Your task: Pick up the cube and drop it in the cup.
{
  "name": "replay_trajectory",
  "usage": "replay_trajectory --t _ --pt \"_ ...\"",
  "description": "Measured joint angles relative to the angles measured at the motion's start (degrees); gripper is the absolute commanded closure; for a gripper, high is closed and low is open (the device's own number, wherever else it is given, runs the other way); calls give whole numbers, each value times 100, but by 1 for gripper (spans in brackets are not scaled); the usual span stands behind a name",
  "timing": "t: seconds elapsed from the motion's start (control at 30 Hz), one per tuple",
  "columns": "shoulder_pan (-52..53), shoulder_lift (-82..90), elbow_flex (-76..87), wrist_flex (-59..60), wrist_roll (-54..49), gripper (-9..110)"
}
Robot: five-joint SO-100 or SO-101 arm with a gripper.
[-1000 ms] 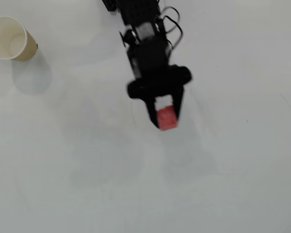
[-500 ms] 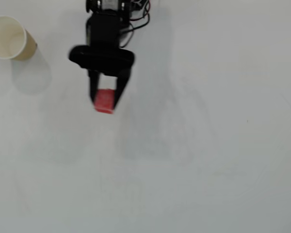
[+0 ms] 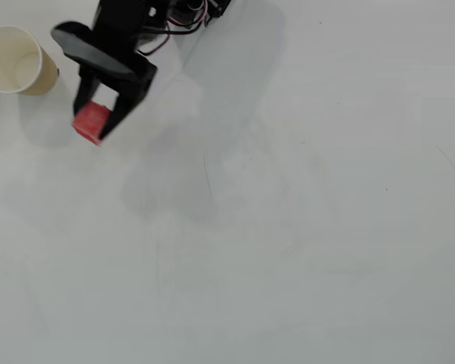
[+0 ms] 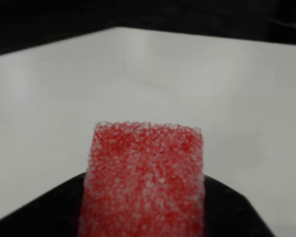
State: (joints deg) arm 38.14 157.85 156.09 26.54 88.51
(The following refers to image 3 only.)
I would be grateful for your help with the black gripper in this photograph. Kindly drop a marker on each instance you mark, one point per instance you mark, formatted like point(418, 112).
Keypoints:
point(126, 101)

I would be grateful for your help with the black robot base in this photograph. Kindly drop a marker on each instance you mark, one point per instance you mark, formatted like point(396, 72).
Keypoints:
point(220, 7)

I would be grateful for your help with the beige paper cup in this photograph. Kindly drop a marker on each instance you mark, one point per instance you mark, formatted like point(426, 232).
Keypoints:
point(11, 57)

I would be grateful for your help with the red cube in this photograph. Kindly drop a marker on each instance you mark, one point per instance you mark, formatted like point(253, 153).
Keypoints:
point(89, 121)

